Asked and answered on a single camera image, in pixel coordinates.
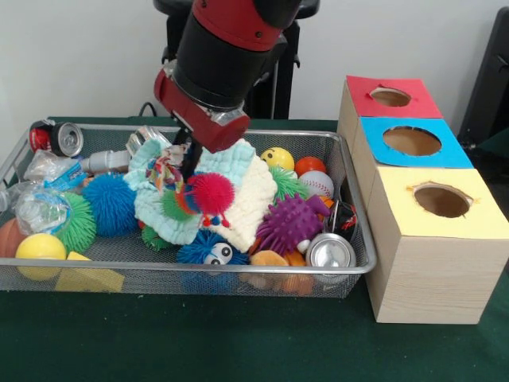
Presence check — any small white patterned cloth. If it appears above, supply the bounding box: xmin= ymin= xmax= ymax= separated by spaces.
xmin=145 ymin=142 xmax=192 ymax=196

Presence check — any black stand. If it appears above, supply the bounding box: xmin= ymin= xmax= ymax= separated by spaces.
xmin=457 ymin=6 xmax=509 ymax=138

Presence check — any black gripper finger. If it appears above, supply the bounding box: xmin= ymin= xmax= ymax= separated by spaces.
xmin=172 ymin=126 xmax=194 ymax=147
xmin=181 ymin=139 xmax=204 ymax=184

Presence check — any cream fluffy cloth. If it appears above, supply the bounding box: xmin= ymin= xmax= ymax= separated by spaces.
xmin=224 ymin=154 xmax=279 ymax=252

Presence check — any mint green cloth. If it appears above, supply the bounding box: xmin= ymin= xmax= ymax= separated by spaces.
xmin=122 ymin=137 xmax=258 ymax=246

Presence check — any blue puffer ball with eyes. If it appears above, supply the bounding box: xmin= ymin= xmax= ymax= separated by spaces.
xmin=177 ymin=228 xmax=251 ymax=267

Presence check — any white baseball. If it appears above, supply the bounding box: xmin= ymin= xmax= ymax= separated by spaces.
xmin=297 ymin=170 xmax=335 ymax=198

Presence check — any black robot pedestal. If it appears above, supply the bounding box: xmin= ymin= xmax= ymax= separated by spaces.
xmin=153 ymin=0 xmax=321 ymax=119

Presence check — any metal mesh bin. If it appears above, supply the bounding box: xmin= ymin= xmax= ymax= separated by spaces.
xmin=0 ymin=123 xmax=378 ymax=298

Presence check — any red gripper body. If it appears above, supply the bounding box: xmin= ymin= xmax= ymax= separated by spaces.
xmin=153 ymin=59 xmax=251 ymax=154

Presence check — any green spiky puffer toy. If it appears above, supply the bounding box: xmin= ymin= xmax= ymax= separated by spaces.
xmin=55 ymin=193 xmax=97 ymax=254

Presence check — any orange ball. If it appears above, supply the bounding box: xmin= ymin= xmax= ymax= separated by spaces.
xmin=294 ymin=156 xmax=327 ymax=176

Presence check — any multicolour spiky caterpillar toy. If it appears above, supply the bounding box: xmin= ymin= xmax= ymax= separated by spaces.
xmin=161 ymin=171 xmax=236 ymax=230

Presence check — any wooden box with three holes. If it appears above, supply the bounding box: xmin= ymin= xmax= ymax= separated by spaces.
xmin=336 ymin=74 xmax=509 ymax=325

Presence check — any yellow smiley ball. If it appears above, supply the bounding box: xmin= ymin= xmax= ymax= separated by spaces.
xmin=260 ymin=146 xmax=296 ymax=172

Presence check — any purple spiky monster toy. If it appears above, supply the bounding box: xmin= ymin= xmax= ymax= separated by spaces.
xmin=254 ymin=193 xmax=331 ymax=255

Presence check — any yellow tennis ball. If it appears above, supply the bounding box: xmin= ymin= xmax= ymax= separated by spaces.
xmin=14 ymin=233 xmax=68 ymax=279

